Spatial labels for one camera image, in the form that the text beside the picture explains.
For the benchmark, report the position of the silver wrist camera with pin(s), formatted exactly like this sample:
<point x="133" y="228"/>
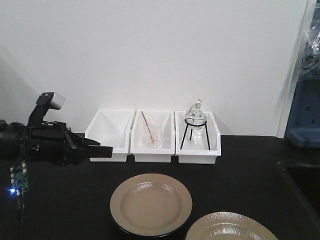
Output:
<point x="52" y="100"/>

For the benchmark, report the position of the tan plate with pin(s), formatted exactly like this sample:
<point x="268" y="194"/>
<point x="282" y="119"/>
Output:
<point x="151" y="205"/>
<point x="225" y="225"/>

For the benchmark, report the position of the clear glass beaker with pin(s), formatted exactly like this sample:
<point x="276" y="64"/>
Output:
<point x="156" y="132"/>

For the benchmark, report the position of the round glass flask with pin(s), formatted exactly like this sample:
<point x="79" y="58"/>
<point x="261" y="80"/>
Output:
<point x="195" y="118"/>

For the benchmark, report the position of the green circuit board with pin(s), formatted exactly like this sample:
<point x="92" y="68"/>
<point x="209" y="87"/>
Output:
<point x="19" y="179"/>

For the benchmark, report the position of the blue pegboard drying rack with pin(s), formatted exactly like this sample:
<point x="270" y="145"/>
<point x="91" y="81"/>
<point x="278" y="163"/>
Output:
<point x="303" y="125"/>

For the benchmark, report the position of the white bin, middle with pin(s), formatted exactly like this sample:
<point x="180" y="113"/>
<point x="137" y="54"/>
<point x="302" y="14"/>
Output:
<point x="162" y="119"/>

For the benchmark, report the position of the white bin, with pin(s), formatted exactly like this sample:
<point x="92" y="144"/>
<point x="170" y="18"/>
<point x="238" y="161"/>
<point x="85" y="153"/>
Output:
<point x="112" y="128"/>
<point x="195" y="151"/>
<point x="162" y="119"/>

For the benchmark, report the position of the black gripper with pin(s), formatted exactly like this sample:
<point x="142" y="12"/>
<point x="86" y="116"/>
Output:
<point x="53" y="142"/>

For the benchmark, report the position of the black lab sink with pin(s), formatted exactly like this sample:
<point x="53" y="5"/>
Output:
<point x="304" y="180"/>

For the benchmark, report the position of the black wire tripod stand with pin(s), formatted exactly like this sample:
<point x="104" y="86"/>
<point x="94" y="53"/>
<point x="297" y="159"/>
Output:
<point x="190" y="132"/>

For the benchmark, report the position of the white bin, left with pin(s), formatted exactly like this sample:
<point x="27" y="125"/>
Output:
<point x="112" y="128"/>

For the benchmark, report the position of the white bin, right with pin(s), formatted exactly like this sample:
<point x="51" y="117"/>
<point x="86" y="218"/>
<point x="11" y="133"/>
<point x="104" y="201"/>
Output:
<point x="195" y="151"/>

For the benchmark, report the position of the clear plastic bag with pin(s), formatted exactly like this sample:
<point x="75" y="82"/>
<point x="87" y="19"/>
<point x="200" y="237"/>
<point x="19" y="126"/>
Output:
<point x="310" y="65"/>

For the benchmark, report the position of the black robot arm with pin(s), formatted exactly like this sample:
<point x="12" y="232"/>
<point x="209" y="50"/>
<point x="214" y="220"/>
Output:
<point x="13" y="138"/>

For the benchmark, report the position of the red glass stirring rod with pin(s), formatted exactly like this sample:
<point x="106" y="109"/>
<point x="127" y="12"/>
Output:
<point x="148" y="128"/>

